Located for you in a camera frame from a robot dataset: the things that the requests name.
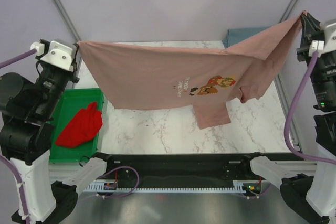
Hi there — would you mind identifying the pink printed t-shirt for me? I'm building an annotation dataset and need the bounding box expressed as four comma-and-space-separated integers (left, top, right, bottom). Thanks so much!
79, 17, 302, 129

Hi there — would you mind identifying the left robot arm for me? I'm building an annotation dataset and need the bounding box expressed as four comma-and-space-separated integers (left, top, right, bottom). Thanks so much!
1, 63, 115, 223

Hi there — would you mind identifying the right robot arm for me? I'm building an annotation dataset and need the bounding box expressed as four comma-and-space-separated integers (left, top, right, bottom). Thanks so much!
240, 13, 335, 223

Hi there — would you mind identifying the red crumpled t-shirt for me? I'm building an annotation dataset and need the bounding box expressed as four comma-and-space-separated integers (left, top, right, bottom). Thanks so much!
55, 102, 103, 148

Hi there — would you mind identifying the folded blue t-shirt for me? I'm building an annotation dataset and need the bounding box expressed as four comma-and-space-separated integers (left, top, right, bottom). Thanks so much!
222, 27, 268, 48

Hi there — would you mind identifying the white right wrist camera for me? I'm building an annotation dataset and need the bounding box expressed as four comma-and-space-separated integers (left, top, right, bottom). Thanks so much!
308, 19, 335, 57

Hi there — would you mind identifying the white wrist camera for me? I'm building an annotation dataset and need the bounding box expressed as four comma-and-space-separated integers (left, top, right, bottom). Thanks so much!
308, 19, 335, 57
30, 39, 77, 72

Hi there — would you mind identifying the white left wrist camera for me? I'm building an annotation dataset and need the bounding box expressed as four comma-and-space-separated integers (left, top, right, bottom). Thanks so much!
30, 39, 77, 72

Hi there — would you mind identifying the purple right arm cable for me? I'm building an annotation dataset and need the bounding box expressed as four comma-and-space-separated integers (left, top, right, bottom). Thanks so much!
285, 50, 336, 162

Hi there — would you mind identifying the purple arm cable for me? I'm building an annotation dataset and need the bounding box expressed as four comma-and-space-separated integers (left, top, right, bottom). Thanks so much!
285, 50, 336, 162
0, 48, 37, 221

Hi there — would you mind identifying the left aluminium frame post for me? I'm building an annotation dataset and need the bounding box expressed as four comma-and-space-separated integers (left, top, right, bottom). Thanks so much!
51, 0, 81, 42

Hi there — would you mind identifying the aluminium front rail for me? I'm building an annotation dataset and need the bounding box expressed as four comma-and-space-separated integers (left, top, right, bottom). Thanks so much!
49, 161, 317, 181

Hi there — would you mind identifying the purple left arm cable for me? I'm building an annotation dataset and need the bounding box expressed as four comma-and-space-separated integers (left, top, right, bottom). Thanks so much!
0, 48, 37, 221

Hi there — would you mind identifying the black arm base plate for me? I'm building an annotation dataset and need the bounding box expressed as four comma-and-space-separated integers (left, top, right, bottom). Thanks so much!
104, 153, 260, 180

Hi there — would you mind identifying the white slotted cable duct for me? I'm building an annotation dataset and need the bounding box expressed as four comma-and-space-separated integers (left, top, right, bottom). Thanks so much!
84, 180, 261, 194

